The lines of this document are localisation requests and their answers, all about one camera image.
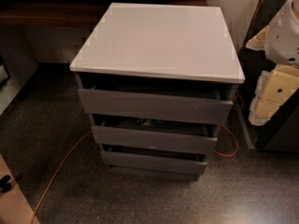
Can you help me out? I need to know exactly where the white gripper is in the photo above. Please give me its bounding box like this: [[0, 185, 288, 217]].
[[246, 26, 299, 126]]

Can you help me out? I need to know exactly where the green jalapeno chip bag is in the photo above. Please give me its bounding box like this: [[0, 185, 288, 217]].
[[135, 118, 162, 126]]

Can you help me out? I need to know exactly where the grey drawer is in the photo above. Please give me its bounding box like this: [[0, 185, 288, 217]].
[[78, 89, 233, 125], [102, 145, 206, 175], [92, 118, 218, 155]]

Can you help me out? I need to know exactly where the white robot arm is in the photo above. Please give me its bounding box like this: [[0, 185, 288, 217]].
[[246, 0, 299, 126]]

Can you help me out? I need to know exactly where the grey drawer cabinet white top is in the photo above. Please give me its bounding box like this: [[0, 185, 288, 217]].
[[70, 3, 245, 179]]

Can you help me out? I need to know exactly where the grey top drawer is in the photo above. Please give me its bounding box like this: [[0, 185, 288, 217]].
[[78, 89, 233, 125]]

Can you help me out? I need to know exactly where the grey bottom drawer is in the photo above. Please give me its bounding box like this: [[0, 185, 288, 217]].
[[102, 145, 206, 175]]

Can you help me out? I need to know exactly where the dark wooden shelf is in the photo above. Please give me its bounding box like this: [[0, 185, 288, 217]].
[[0, 0, 208, 28]]

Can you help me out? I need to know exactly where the black object on box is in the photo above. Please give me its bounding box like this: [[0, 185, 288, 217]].
[[0, 175, 11, 193]]

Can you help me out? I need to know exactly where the brown cardboard box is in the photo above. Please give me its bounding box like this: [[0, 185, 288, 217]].
[[0, 155, 40, 224]]

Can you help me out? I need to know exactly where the orange power cable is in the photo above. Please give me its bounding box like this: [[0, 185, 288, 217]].
[[30, 0, 299, 224]]

